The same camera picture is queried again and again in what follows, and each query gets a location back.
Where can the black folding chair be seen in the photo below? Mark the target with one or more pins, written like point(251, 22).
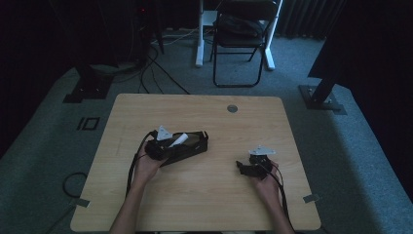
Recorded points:
point(237, 42)

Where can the person's left hand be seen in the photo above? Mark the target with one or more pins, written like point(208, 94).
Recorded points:
point(146, 170)

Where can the grey round table grommet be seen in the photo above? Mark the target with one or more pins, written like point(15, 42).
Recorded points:
point(232, 108)

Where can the dark pleated curtain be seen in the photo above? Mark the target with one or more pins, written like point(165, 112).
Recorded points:
point(305, 19)

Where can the black pencil case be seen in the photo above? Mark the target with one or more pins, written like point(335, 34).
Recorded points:
point(193, 148)

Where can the black bag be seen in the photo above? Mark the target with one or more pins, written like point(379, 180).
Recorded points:
point(240, 24)

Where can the grey tape strip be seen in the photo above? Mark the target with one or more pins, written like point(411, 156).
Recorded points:
point(79, 202)
point(311, 198)

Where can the black stand with square base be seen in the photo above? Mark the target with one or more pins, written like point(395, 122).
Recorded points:
point(87, 87)

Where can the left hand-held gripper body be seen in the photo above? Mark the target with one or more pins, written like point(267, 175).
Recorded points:
point(156, 149)

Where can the black slanted stand with base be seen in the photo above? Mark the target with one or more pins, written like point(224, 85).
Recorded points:
point(319, 97)

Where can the dark equipment rack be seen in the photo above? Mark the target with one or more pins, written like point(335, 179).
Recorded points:
point(130, 32)

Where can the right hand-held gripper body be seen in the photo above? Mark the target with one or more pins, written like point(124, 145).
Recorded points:
point(259, 165)

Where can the black floor tape mark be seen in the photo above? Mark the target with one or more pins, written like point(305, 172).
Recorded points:
point(88, 124)

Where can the white desk frame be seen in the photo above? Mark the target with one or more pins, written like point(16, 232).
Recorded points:
point(200, 48)

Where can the person's right hand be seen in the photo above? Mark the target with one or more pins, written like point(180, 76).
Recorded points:
point(268, 188)

